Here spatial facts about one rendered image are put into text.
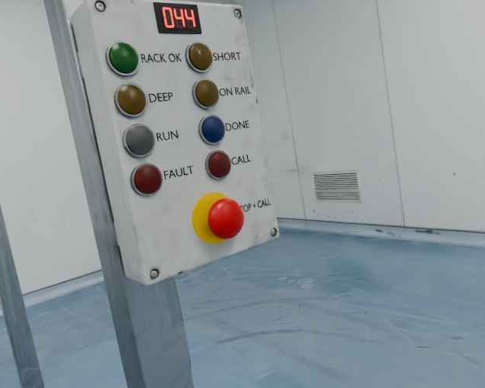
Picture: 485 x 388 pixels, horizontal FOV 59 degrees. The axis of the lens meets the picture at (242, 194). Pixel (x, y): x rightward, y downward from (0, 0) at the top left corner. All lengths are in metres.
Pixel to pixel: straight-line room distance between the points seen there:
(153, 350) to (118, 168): 0.21
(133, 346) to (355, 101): 3.60
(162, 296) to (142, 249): 0.10
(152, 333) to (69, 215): 3.58
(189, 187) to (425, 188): 3.32
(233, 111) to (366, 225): 3.68
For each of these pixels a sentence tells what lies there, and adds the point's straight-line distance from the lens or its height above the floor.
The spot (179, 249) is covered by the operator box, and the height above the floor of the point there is 0.94.
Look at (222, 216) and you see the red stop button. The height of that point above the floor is 0.97.
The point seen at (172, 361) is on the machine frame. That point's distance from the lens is 0.52.
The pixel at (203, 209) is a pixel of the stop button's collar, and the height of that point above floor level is 0.98.
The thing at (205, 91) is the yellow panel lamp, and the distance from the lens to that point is 0.44.
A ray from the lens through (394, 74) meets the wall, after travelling 3.72.
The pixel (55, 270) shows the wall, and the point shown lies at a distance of 4.07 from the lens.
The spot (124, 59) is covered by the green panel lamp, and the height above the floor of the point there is 1.12.
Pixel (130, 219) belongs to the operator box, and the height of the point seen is 0.98.
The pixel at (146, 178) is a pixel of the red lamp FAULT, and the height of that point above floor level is 1.02.
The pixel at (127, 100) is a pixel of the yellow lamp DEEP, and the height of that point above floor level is 1.09.
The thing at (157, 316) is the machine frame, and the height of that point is 0.87.
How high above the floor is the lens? 1.04
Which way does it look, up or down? 7 degrees down
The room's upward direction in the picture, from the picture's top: 10 degrees counter-clockwise
